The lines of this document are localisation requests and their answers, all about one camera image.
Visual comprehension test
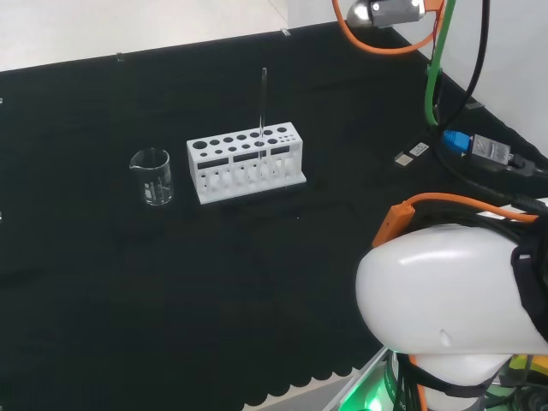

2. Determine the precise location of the clear glass rod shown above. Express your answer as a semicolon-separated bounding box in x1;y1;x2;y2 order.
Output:
256;67;269;172

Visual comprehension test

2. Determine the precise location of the white test tube rack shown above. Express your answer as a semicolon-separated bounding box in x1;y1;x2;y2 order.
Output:
186;122;308;206

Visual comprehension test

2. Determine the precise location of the black bench cloth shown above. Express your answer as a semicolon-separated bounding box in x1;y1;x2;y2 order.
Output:
0;21;548;411

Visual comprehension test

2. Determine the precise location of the clear glass beaker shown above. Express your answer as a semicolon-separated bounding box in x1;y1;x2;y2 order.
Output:
129;147;175;207

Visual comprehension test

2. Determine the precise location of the grey metal adapter box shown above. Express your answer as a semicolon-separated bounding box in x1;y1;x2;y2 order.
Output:
469;134;513;173

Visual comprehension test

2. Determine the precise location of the silver metal housing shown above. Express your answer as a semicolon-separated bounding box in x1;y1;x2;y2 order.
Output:
346;0;429;30

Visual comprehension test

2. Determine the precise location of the orange cable with connector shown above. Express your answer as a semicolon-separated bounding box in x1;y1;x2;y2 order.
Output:
371;192;539;248

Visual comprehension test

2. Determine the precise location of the orange cable loop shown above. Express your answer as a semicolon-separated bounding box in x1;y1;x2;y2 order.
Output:
332;0;446;56

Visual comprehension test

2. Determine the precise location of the green cable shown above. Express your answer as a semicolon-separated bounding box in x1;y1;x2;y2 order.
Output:
424;0;457;128

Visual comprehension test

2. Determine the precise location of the blue cable plug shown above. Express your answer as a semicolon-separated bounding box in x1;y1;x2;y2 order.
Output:
442;130;474;157

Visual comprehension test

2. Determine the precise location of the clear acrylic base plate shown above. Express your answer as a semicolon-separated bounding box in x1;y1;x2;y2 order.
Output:
320;346;396;411

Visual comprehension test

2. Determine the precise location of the thick black cable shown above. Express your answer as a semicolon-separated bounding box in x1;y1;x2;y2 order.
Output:
432;143;548;216

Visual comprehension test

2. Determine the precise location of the thin black cable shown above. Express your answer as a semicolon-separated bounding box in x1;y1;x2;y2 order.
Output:
432;0;491;149

